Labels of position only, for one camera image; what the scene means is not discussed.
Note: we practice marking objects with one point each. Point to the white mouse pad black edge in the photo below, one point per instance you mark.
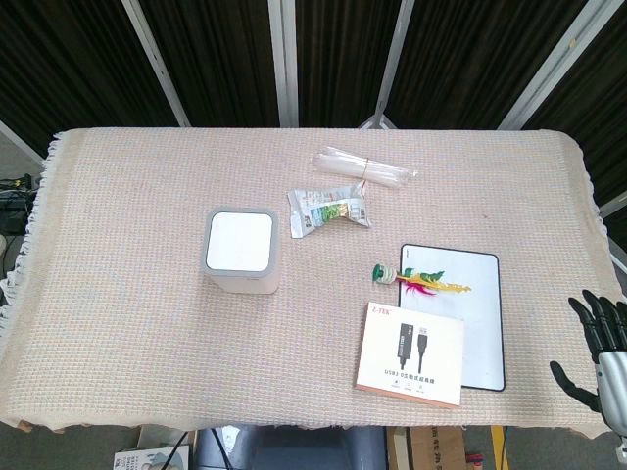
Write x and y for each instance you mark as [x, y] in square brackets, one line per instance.
[470, 313]

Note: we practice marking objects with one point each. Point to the white lidded bin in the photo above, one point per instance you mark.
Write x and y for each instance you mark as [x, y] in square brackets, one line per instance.
[239, 252]

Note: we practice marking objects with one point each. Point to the beige woven tablecloth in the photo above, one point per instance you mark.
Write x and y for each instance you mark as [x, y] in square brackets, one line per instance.
[147, 318]

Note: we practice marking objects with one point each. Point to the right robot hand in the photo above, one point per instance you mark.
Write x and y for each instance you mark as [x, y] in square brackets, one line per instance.
[602, 338]

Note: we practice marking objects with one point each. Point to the crumpled snack wrapper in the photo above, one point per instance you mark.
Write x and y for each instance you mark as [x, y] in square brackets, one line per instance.
[327, 212]

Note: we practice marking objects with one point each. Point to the clear plastic tube bundle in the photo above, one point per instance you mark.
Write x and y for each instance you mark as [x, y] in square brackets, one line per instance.
[363, 167]

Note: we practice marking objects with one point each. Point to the brown cardboard box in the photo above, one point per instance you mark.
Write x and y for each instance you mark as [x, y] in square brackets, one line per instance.
[431, 448]

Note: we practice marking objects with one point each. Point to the colourful feather shuttlecock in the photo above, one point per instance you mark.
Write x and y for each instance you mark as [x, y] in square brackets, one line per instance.
[416, 280]

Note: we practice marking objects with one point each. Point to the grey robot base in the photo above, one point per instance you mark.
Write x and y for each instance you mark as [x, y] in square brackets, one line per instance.
[294, 448]

